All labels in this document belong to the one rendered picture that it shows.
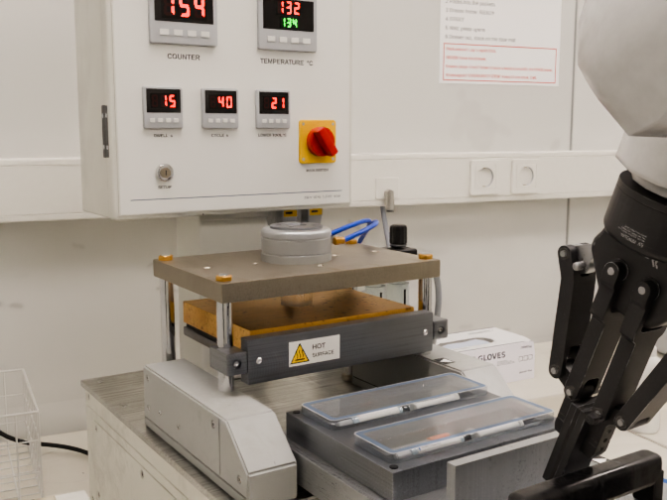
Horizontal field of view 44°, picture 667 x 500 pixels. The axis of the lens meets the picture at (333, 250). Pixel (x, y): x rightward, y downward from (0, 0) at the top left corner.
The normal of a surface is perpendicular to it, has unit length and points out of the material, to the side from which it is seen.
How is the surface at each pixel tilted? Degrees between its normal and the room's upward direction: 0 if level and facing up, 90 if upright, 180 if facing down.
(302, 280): 90
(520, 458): 90
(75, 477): 0
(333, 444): 90
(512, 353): 87
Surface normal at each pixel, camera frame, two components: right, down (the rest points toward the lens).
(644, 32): -0.86, 0.04
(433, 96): 0.42, 0.13
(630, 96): -0.74, 0.54
